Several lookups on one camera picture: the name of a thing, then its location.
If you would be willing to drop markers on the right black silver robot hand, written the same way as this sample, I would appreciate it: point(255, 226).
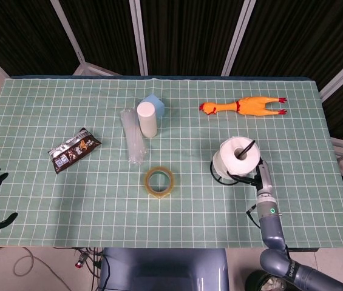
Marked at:
point(264, 182)

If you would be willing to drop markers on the white toilet paper roll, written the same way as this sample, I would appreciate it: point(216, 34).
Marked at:
point(229, 157)

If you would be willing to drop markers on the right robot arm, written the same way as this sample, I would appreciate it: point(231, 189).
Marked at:
point(273, 230)

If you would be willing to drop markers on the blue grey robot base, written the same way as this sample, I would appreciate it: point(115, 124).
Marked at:
point(162, 269)

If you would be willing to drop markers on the green grid tablecloth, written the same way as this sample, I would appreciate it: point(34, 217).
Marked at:
point(98, 212)

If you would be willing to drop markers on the yellow rubber chicken toy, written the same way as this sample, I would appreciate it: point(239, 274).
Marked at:
point(250, 106)

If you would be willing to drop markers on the black trash bin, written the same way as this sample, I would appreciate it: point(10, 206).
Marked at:
point(259, 282)

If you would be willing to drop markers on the brown snack bag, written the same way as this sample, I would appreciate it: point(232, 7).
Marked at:
point(72, 151)

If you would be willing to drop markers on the clear yellowish packing tape roll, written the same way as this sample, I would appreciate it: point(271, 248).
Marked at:
point(148, 185)

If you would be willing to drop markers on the light blue sponge block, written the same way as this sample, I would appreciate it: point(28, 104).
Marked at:
point(159, 106)

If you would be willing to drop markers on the white cylindrical bottle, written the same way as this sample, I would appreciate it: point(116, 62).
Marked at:
point(147, 121)

